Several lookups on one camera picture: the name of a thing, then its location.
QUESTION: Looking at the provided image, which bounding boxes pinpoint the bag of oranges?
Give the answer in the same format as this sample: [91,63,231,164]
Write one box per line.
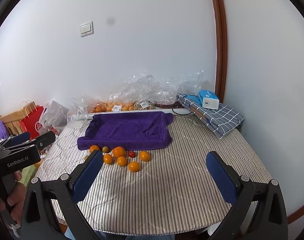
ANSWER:
[91,101,134,113]

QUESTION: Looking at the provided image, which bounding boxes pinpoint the green-yellow small fruit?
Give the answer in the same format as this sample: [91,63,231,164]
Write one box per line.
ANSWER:
[102,146,110,153]

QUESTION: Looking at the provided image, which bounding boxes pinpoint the white light switch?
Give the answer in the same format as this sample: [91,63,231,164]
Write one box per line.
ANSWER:
[79,21,94,37]

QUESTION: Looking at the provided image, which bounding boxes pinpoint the bag of brown nuts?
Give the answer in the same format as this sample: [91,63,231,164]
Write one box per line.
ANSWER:
[134,100,154,110]

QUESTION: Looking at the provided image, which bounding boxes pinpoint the purple towel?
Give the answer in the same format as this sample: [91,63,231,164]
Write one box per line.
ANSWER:
[77,112,174,150]

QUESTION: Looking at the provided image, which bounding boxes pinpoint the blue checked folded cloth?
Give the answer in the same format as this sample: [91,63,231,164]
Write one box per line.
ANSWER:
[176,94,244,139]

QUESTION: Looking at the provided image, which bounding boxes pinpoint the red paper shopping bag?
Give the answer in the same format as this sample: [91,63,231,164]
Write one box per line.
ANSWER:
[19,101,44,139]

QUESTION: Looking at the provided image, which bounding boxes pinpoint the small red tomato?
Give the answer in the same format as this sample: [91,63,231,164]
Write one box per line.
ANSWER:
[128,151,136,158]

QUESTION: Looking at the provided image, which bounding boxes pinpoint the blue white box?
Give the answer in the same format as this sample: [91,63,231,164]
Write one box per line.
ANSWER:
[198,90,219,110]

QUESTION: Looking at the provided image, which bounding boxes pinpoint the white plastic bag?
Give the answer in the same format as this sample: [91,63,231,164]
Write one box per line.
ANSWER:
[39,100,69,135]

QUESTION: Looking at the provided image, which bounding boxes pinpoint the striped quilted mattress cover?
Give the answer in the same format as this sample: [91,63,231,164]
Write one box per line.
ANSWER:
[35,114,273,236]

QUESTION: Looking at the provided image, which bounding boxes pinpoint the brown wooden door frame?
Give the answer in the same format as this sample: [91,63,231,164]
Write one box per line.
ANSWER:
[212,0,228,102]

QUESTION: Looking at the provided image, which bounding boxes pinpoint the clear plastic bags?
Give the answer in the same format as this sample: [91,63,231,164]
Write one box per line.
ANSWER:
[68,72,206,115]

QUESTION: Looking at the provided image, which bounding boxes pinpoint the wooden chair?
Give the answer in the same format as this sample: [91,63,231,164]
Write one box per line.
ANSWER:
[0,101,37,135]

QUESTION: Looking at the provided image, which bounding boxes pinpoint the person's left hand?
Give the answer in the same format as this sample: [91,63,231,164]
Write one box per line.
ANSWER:
[7,171,26,224]

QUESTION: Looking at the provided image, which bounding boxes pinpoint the large orange mandarin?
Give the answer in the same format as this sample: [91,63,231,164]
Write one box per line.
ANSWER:
[112,146,126,158]

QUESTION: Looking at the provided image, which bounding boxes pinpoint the black cable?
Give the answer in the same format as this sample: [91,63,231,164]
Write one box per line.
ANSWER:
[153,102,193,116]

